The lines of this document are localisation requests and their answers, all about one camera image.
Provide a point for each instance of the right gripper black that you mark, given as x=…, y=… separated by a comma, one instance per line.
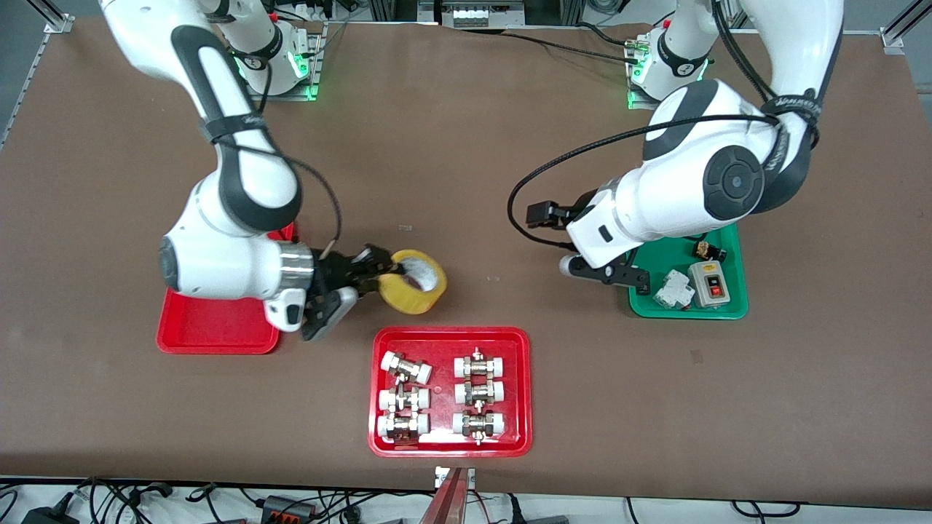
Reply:
x=332, y=272

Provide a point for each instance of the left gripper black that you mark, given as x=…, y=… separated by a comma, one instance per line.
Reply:
x=580, y=207

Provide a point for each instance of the yellow clear packing tape roll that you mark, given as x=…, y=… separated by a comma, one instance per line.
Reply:
x=415, y=300

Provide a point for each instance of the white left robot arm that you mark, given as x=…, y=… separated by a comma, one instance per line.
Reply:
x=692, y=189

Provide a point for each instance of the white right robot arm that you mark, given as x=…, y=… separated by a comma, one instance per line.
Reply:
x=218, y=269

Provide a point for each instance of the red tray holding pipe fittings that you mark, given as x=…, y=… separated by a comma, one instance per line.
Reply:
x=444, y=342

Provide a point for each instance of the red plastic tray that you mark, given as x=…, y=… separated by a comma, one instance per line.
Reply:
x=211, y=338

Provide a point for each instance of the green plastic tray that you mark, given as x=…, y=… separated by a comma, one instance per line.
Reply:
x=735, y=291

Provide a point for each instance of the brass white pipe fitting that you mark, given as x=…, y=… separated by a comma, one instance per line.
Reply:
x=479, y=393
x=404, y=399
x=480, y=364
x=478, y=424
x=406, y=367
x=403, y=426

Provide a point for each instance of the white circuit breaker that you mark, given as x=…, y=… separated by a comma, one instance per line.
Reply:
x=673, y=290

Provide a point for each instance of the grey terminal block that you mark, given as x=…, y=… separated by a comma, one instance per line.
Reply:
x=484, y=16

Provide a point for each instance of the black connector box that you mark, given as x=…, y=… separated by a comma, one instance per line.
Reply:
x=287, y=507

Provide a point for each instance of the white power strip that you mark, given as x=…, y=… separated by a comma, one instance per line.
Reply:
x=317, y=12

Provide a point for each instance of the black power adapter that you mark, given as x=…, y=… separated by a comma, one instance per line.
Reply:
x=51, y=517

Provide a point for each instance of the left arm aluminium base plate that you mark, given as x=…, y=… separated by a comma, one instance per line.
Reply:
x=637, y=103

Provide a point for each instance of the black orange push button switch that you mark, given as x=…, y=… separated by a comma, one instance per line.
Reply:
x=708, y=251

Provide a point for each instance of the grey on-off switch box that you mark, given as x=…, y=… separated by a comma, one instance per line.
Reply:
x=710, y=285

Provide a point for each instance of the right arm aluminium base plate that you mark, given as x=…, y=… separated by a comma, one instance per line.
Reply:
x=313, y=65

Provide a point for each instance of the white post bracket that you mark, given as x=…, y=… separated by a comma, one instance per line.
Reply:
x=470, y=477

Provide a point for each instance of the aluminium camera post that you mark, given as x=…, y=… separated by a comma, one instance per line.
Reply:
x=445, y=502

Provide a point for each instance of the metal corner bracket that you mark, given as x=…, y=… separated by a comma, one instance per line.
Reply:
x=893, y=40
x=58, y=23

